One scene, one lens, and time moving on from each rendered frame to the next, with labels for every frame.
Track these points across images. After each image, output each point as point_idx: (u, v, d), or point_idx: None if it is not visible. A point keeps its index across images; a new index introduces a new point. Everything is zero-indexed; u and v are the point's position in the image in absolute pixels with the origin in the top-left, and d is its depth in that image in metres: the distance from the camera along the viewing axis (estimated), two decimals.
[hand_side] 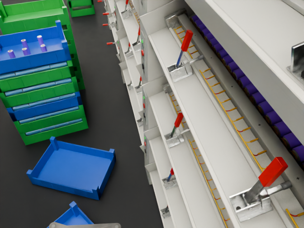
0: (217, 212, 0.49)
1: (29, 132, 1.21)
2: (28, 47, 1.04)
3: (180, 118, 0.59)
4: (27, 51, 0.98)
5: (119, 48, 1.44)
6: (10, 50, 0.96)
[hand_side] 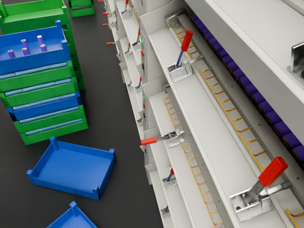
0: (217, 212, 0.49)
1: (29, 132, 1.21)
2: (28, 47, 1.04)
3: (147, 139, 0.61)
4: (27, 51, 0.98)
5: (119, 48, 1.44)
6: (10, 50, 0.96)
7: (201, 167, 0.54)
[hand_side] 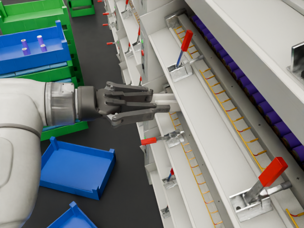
0: (217, 212, 0.49)
1: None
2: (28, 47, 1.04)
3: (147, 139, 0.61)
4: (27, 51, 0.98)
5: (119, 48, 1.44)
6: None
7: (201, 167, 0.54)
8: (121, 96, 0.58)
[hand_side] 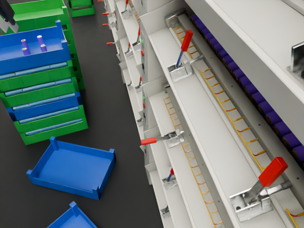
0: (217, 212, 0.49)
1: (29, 132, 1.21)
2: (28, 47, 1.04)
3: (147, 139, 0.61)
4: (27, 51, 0.98)
5: (119, 48, 1.44)
6: None
7: (201, 167, 0.54)
8: None
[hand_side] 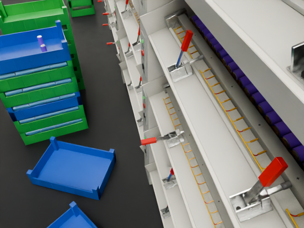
0: (217, 212, 0.49)
1: (29, 132, 1.21)
2: None
3: (147, 139, 0.61)
4: None
5: (119, 48, 1.44)
6: None
7: (201, 167, 0.54)
8: None
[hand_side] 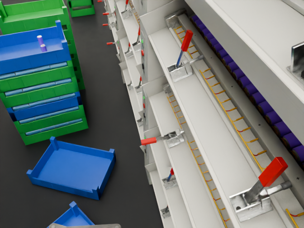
0: (217, 212, 0.49)
1: (29, 132, 1.21)
2: None
3: (147, 139, 0.61)
4: None
5: (119, 48, 1.44)
6: None
7: None
8: None
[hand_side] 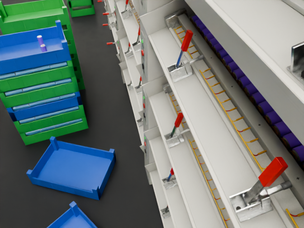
0: (217, 212, 0.49)
1: (29, 132, 1.21)
2: None
3: (180, 118, 0.59)
4: None
5: (119, 48, 1.44)
6: None
7: None
8: None
